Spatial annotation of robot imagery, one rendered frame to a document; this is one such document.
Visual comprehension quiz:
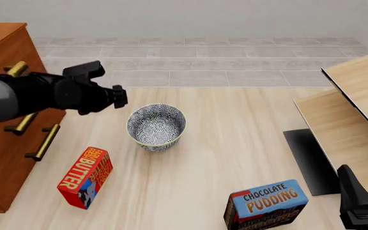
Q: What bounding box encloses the wooden drawer with short-showing handle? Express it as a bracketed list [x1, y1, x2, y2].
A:
[0, 23, 52, 82]

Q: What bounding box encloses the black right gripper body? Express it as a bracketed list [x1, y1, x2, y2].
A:
[339, 205, 368, 230]

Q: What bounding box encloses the blue chocolate pudding box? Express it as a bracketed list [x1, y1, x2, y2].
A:
[222, 178, 310, 230]

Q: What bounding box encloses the pale wood slab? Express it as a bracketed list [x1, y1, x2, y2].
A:
[293, 88, 368, 199]

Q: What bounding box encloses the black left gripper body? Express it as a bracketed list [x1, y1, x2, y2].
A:
[63, 60, 106, 81]

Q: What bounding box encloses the red butter box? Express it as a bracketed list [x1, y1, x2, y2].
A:
[56, 146, 114, 211]

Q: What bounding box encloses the brass drawer handle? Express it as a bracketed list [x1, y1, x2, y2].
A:
[24, 123, 61, 162]
[3, 111, 40, 136]
[3, 60, 29, 78]

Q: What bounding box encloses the patterned black white bowl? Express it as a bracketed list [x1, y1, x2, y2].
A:
[126, 103, 187, 152]

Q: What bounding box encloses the pale wood panel black edge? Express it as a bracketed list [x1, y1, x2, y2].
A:
[320, 48, 368, 146]

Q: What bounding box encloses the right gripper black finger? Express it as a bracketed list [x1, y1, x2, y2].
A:
[336, 164, 368, 215]

